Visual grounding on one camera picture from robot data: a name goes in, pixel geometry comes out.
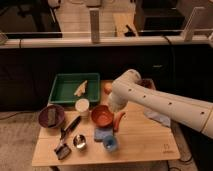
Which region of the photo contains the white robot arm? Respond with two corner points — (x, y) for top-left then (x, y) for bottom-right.
(108, 69), (213, 139)

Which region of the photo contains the white plastic cup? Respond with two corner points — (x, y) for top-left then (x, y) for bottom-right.
(75, 99), (89, 117)

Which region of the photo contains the blue plastic cup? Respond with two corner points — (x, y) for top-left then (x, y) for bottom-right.
(103, 135), (118, 152)

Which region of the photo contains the small metal cup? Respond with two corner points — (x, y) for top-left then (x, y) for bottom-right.
(73, 134), (86, 150)

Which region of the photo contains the cream wedge piece in tray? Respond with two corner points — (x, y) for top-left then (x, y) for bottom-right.
(74, 80), (88, 97)

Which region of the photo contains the orange bowl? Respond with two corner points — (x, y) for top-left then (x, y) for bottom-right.
(91, 105), (114, 127)

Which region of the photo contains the green plastic tray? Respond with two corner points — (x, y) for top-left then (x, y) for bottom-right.
(49, 73), (100, 105)

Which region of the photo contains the blue cloth piece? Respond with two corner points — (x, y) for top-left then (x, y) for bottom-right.
(94, 128), (113, 142)

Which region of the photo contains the grey sponge block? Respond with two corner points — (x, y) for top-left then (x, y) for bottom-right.
(48, 108), (56, 127)

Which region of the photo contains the light blue cloth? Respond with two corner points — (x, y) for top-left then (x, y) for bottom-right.
(144, 109), (171, 127)

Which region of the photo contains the white horizontal rail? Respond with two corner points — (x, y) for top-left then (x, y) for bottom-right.
(0, 35), (213, 49)

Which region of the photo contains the black handled brush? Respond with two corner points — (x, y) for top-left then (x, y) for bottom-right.
(54, 116), (81, 160)

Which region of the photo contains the white angled post right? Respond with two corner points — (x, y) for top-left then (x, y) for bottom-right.
(181, 7), (205, 41)

